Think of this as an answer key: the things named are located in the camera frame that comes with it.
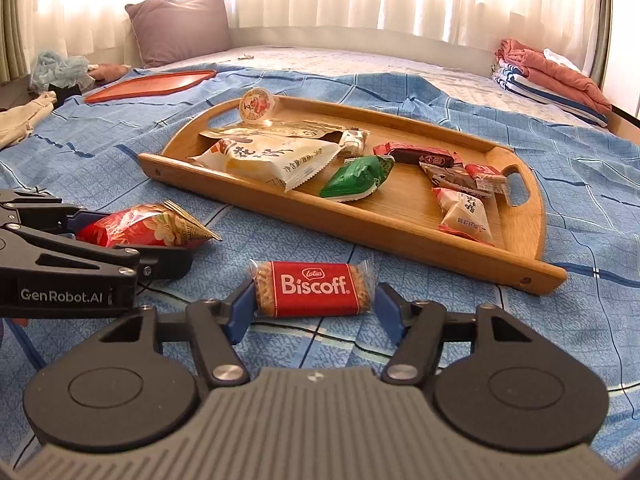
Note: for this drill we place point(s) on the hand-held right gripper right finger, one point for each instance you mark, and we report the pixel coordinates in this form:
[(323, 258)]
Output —
[(390, 310)]

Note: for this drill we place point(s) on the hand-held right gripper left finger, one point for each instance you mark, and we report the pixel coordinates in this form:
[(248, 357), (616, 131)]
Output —
[(242, 310)]

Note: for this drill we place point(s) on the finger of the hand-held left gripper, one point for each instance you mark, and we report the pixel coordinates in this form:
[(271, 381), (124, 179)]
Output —
[(165, 264), (80, 221)]

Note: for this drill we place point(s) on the red gold snack packet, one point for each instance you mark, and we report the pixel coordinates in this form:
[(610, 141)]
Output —
[(140, 227)]

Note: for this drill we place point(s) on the red biscuit packet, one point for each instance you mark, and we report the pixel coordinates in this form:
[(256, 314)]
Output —
[(312, 287)]

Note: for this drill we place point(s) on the wooden tray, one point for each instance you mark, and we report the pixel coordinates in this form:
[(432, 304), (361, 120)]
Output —
[(400, 215)]

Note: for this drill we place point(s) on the white red candy packet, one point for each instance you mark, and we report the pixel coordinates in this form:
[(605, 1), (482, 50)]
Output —
[(467, 217)]

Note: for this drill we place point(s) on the green snack packet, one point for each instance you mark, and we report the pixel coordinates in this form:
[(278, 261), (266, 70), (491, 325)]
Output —
[(355, 177)]

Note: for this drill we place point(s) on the brown candy packet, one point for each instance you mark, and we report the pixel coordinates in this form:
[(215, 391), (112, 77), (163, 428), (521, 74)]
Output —
[(452, 179)]

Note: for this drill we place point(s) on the white pastry packet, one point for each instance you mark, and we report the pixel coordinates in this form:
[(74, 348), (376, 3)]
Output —
[(270, 160)]

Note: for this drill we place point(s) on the long red bar packet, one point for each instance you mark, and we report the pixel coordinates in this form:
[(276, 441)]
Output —
[(420, 154)]

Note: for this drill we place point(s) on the small red candy packet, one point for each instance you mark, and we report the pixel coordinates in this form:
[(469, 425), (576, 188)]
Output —
[(485, 176)]

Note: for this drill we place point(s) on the pink jelly cup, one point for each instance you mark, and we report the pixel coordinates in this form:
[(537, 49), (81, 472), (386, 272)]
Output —
[(257, 105)]

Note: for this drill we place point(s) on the beige cloth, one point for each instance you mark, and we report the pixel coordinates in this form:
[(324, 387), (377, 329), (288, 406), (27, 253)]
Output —
[(25, 117)]

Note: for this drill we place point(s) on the pink soft item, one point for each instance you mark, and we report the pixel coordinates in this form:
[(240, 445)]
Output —
[(110, 72)]

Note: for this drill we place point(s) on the red plastic tray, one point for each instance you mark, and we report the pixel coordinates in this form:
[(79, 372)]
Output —
[(150, 86)]

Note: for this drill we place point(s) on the light blue cloth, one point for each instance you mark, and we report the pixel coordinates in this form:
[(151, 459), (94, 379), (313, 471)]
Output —
[(57, 70)]

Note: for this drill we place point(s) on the olive green curtain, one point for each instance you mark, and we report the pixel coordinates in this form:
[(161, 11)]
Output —
[(14, 20)]

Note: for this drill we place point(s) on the blue plaid blanket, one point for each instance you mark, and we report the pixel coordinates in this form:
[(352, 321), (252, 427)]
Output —
[(575, 200)]

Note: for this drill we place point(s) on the purple pillow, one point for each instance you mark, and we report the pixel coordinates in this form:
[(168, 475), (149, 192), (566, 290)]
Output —
[(180, 30)]

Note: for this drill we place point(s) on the white patterned mattress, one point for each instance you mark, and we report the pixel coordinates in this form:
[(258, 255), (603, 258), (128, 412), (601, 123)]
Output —
[(375, 62)]

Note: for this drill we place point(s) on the blue striped folded towel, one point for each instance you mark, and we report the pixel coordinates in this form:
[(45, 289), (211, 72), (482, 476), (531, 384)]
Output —
[(540, 97)]

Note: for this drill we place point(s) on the pink folded clothes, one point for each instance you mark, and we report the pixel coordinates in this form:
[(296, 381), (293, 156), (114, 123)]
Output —
[(555, 77)]

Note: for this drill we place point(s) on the white folded cloth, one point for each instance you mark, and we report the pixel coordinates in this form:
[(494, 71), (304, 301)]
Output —
[(562, 59)]

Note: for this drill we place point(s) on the wooden bed frame edge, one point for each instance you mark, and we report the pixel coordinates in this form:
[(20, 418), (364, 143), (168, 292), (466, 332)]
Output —
[(625, 125)]

